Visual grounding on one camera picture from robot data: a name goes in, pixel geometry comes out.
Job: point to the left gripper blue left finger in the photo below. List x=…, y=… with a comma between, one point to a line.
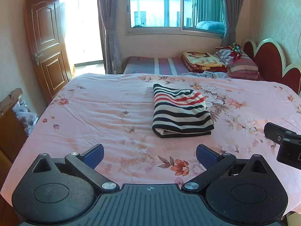
x=82, y=165

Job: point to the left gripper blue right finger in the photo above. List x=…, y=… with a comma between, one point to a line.
x=216, y=166

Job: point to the striped knit child sweater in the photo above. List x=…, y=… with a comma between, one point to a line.
x=180, y=113

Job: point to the pink floral bed sheet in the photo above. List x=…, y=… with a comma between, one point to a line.
x=117, y=112

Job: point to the patterned cloth bag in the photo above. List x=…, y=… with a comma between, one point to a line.
x=26, y=118

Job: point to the wooden cabinet at left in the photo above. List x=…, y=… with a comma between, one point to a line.
x=13, y=135

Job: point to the striped pillow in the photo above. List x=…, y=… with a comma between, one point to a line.
x=244, y=68

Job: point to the red white bed headboard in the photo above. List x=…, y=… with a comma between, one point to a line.
x=271, y=61

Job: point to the yellow folded blanket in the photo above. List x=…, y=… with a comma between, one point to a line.
x=198, y=62

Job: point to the red decorative item on pillow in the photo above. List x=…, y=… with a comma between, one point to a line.
x=235, y=51

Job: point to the brown wooden door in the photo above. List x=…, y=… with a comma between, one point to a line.
x=45, y=39

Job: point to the grey right curtain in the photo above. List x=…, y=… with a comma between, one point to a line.
x=231, y=11

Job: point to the grey curtain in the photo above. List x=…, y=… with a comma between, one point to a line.
x=231, y=11
x=108, y=14

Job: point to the grey left curtain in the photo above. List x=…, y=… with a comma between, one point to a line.
x=108, y=14

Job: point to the window with white frame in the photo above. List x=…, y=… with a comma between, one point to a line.
x=168, y=16

